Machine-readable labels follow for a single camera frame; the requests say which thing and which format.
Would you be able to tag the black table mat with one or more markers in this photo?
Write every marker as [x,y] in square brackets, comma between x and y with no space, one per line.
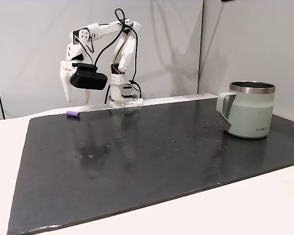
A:
[137,171]

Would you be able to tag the black oval camera box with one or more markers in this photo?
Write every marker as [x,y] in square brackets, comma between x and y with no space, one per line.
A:
[88,80]

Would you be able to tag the sage green steel mug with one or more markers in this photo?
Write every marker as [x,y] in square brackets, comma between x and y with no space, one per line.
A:
[250,117]

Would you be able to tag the black wall fixture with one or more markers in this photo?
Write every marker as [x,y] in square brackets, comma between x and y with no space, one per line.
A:
[227,0]

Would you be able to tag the purple ribbed pen grip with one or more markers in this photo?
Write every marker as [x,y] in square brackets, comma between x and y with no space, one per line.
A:
[73,113]

